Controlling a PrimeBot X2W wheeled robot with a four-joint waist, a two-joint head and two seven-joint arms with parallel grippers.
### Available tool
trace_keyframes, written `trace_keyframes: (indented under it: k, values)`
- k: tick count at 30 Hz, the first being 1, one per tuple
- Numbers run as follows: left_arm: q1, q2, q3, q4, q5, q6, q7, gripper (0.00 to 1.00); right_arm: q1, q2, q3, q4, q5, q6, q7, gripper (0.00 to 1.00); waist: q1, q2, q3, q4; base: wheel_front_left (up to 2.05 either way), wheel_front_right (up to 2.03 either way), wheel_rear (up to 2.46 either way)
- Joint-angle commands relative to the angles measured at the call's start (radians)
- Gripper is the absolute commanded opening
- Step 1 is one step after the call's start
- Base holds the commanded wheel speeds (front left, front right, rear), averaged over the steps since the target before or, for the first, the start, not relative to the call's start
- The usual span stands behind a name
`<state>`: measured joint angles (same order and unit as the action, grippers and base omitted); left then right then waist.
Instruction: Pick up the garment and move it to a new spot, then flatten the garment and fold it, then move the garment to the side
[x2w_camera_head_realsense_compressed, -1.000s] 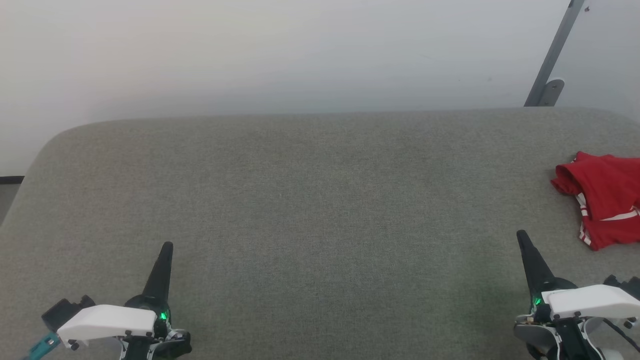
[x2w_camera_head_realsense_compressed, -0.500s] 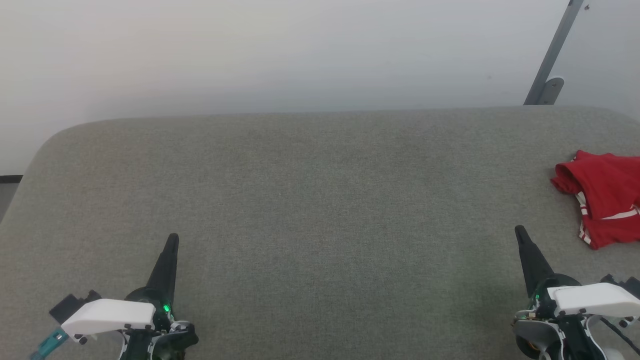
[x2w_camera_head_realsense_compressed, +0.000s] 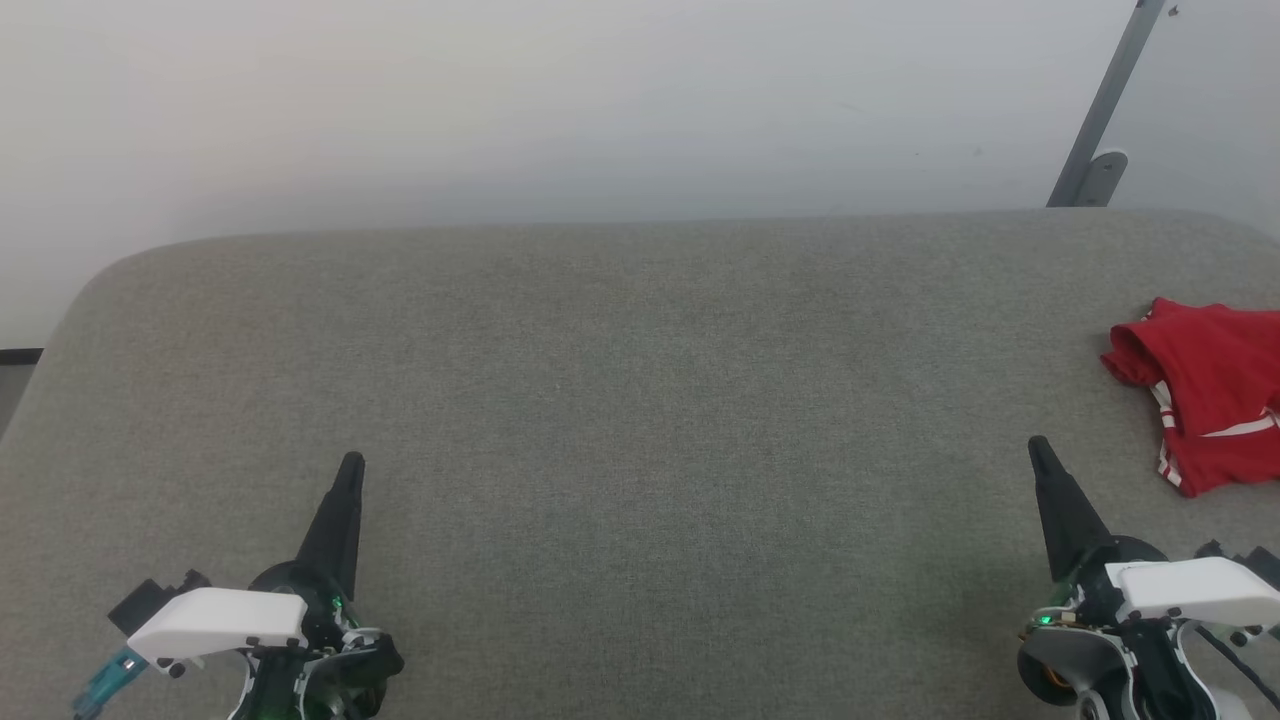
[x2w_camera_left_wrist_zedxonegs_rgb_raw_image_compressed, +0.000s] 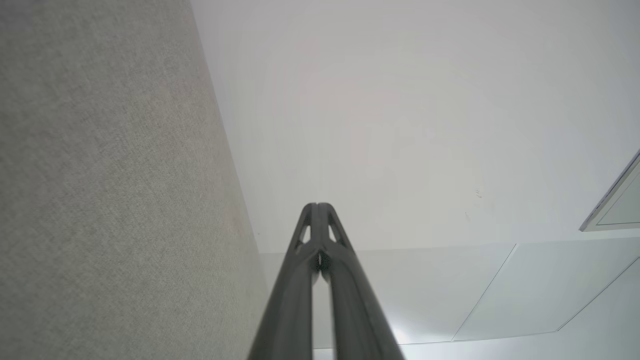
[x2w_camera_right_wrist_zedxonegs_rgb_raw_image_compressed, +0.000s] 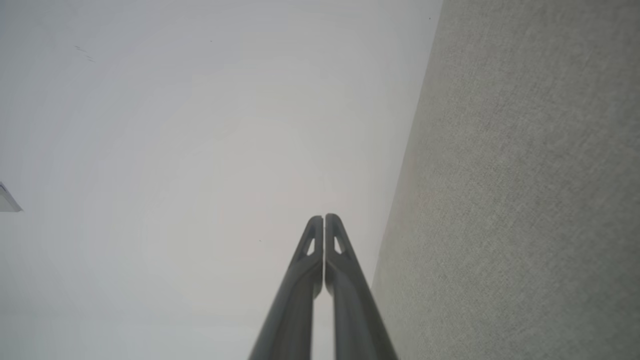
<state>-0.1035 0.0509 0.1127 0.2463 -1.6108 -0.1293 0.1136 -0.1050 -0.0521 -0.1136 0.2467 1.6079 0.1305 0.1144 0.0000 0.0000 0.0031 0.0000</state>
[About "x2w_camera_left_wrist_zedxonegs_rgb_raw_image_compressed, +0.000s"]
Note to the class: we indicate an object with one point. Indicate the grey fabric sofa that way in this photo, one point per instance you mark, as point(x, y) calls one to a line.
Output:
point(110, 175)

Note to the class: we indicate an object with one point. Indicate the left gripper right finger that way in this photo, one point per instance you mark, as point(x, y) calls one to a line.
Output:
point(360, 315)

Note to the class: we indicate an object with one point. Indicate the grey framed panel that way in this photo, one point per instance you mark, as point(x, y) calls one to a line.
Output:
point(620, 210)

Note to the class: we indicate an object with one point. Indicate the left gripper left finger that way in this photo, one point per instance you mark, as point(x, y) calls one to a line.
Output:
point(290, 300)

